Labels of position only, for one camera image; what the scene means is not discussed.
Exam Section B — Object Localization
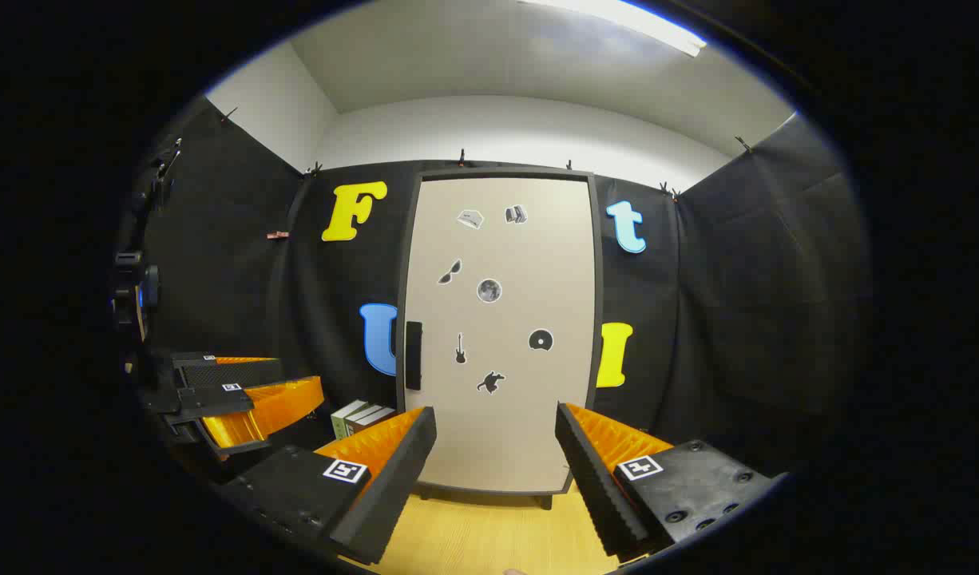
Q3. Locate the ceiling light fixture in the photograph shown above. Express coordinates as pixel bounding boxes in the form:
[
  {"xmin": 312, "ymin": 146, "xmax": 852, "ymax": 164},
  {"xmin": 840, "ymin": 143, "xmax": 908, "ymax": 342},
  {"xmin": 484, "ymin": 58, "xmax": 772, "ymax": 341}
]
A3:
[{"xmin": 521, "ymin": 0, "xmax": 707, "ymax": 58}]

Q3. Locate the beige cabinet door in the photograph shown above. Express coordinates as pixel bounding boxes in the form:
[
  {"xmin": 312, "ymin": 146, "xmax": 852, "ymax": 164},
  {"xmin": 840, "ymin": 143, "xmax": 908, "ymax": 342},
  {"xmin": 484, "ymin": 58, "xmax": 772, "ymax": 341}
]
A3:
[{"xmin": 404, "ymin": 176, "xmax": 599, "ymax": 494}]

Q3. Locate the black door handle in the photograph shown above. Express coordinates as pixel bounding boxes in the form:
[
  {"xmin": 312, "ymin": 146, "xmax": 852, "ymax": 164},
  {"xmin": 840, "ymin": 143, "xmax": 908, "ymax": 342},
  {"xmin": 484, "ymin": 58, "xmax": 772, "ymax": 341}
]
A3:
[{"xmin": 406, "ymin": 321, "xmax": 423, "ymax": 391}]

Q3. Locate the black backdrop cloth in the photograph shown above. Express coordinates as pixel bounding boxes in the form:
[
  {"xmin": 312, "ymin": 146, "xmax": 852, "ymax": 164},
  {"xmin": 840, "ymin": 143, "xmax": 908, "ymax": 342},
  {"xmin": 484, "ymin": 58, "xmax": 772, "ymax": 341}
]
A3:
[{"xmin": 118, "ymin": 96, "xmax": 870, "ymax": 496}]

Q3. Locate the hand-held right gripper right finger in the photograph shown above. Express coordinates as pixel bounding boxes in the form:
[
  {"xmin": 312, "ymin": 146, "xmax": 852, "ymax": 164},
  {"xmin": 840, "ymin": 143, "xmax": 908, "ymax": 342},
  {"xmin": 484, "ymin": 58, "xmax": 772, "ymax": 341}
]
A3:
[{"xmin": 555, "ymin": 402, "xmax": 787, "ymax": 560}]

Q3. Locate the dark grey cabinet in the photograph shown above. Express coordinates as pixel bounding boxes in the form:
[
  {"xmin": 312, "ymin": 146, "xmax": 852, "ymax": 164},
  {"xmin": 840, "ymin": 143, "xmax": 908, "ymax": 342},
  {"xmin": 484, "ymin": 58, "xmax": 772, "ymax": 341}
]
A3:
[{"xmin": 395, "ymin": 168, "xmax": 604, "ymax": 512}]

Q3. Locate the row of black cloth clips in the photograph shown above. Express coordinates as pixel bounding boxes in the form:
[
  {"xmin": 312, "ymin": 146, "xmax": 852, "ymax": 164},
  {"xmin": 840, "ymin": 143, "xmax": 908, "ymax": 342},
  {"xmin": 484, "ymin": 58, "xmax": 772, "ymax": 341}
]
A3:
[{"xmin": 220, "ymin": 106, "xmax": 754, "ymax": 200}]

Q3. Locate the brown book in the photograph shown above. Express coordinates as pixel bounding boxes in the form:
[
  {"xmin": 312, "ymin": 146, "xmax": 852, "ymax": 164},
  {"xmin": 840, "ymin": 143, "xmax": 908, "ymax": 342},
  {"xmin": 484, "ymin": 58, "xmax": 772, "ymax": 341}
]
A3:
[{"xmin": 347, "ymin": 405, "xmax": 397, "ymax": 438}]

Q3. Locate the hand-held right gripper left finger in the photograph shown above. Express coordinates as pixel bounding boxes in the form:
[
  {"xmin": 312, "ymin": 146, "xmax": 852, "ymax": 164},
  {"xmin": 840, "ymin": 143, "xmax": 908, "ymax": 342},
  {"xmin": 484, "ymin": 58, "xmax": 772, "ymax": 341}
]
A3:
[{"xmin": 218, "ymin": 406, "xmax": 438, "ymax": 566}]

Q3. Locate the green book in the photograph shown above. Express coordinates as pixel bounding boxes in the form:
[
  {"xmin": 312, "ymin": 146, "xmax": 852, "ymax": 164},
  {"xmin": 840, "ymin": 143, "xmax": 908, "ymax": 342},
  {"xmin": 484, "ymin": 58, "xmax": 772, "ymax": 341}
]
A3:
[{"xmin": 331, "ymin": 399, "xmax": 372, "ymax": 442}]

